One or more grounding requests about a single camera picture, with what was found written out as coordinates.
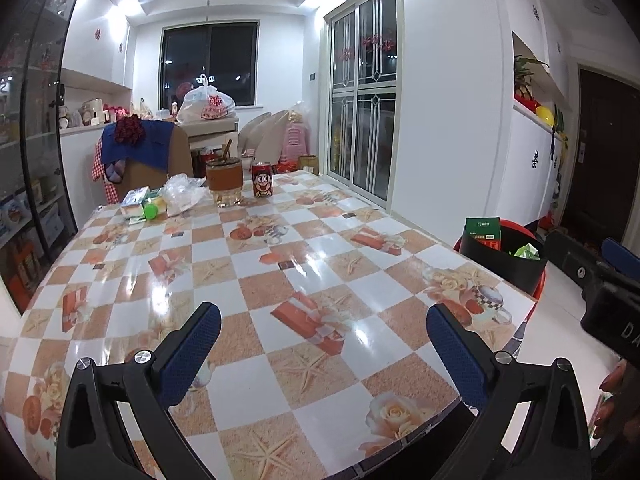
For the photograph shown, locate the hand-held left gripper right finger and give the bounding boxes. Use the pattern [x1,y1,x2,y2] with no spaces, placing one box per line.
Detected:
[425,301,594,480]

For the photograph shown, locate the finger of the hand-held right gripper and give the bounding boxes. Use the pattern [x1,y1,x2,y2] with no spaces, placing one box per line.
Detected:
[601,236,640,277]
[544,230,609,294]

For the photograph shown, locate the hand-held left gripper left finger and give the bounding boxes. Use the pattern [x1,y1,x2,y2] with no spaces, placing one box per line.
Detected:
[54,301,222,480]

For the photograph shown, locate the green cardboard box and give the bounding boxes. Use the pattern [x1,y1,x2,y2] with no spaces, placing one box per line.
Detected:
[464,217,503,252]

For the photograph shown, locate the person's right hand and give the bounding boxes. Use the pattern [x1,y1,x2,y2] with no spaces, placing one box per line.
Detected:
[592,361,631,440]

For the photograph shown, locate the red bin black liner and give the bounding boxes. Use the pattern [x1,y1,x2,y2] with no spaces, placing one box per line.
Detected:
[451,218,549,302]

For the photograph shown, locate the white storage cabinet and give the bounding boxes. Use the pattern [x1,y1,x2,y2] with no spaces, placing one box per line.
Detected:
[509,99,564,232]

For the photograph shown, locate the dark front door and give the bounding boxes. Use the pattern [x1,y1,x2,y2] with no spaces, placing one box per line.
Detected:
[559,64,640,252]

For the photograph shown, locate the checkered floral tablecloth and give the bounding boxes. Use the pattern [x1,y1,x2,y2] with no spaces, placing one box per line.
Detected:
[0,169,538,480]

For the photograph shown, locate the small white green box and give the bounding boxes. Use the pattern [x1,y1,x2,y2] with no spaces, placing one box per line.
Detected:
[119,186,152,219]

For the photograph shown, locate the clear plastic bag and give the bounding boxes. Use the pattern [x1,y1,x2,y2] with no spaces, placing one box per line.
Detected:
[161,173,212,217]

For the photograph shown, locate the brown sleeved glass cup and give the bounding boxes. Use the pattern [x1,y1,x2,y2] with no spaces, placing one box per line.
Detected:
[205,156,245,207]

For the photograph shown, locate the potted green plant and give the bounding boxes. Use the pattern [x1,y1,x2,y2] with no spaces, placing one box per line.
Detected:
[513,54,549,97]

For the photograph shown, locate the red drink can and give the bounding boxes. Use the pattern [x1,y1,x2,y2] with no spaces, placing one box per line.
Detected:
[251,162,274,199]

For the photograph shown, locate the brown dining chair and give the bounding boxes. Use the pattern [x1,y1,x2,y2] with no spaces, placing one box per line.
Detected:
[102,120,194,204]

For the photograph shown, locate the red checkered cloth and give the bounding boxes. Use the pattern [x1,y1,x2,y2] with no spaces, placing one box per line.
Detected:
[89,141,124,202]

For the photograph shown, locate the blue cloth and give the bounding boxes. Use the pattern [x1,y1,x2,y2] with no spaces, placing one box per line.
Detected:
[100,120,177,170]

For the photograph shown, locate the beige side table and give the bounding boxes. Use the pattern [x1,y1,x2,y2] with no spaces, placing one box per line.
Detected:
[184,117,242,172]

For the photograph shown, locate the beige upholstered chairs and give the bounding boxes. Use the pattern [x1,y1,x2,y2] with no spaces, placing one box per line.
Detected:
[237,109,292,172]

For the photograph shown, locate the red flower bunch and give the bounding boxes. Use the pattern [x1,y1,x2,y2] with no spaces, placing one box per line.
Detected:
[113,114,146,146]

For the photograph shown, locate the pink plastic stools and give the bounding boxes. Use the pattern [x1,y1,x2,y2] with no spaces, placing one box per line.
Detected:
[281,121,312,167]

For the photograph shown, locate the white red-printed plastic bag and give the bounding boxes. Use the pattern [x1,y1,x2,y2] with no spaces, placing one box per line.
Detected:
[175,73,237,124]

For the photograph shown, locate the sliding glass door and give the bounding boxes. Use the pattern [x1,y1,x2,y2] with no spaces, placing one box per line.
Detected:
[324,0,405,209]

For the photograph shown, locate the white kitchen appliance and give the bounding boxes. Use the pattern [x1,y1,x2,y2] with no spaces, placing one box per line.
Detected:
[82,98,106,126]

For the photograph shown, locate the glass display cabinet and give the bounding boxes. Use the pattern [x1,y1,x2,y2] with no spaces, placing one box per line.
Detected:
[0,0,87,313]

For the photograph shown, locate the dark window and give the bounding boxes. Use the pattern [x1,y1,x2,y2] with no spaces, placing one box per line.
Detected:
[159,21,261,109]

